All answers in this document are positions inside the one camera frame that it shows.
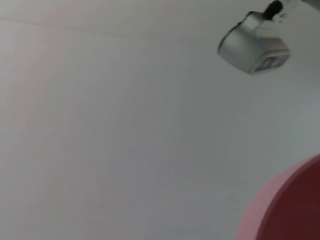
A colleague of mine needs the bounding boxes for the pink bowl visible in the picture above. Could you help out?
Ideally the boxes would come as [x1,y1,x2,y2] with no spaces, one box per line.
[234,153,320,240]

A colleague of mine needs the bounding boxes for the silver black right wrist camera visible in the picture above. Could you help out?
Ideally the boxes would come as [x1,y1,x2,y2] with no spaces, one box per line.
[216,0,291,76]

